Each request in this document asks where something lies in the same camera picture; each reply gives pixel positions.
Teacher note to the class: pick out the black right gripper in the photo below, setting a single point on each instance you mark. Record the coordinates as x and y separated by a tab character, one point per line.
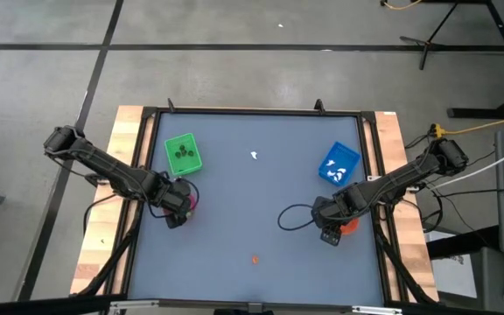
335	210

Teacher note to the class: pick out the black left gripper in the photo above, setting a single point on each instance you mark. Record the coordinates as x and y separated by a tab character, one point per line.
175	197

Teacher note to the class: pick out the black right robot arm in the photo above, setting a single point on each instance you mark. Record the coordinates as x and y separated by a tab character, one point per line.
401	177

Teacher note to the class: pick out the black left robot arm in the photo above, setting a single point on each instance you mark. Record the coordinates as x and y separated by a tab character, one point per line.
103	164

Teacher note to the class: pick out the pink plastic bowl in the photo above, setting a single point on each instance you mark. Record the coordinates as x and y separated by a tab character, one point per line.
193	203

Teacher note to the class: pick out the orange plastic bowl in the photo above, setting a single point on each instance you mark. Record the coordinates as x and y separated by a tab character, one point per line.
351	227

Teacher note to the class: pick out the green plastic basket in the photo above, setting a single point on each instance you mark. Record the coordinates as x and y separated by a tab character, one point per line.
173	144

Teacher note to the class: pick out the blue plastic basket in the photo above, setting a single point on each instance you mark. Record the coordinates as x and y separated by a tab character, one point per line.
348	155

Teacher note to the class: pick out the large orange translucent toy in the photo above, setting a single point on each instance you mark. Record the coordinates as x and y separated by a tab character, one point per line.
255	260

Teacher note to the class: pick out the aluminium extrusion bar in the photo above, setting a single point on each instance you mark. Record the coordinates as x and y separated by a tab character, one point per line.
138	303

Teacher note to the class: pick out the black tripod stand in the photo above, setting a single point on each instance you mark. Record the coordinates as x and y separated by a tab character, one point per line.
427	44

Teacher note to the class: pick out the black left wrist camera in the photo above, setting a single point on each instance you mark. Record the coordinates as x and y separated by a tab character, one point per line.
176	221

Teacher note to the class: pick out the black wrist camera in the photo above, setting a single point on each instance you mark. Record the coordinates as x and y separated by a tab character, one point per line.
331	237
176	221

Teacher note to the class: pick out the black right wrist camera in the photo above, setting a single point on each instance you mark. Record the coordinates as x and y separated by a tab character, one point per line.
331	237

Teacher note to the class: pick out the black frame clamp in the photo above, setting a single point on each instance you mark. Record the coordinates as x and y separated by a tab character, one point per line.
319	106
171	106

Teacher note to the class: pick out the black desk leg frame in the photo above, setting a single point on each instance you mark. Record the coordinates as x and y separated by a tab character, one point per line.
471	113

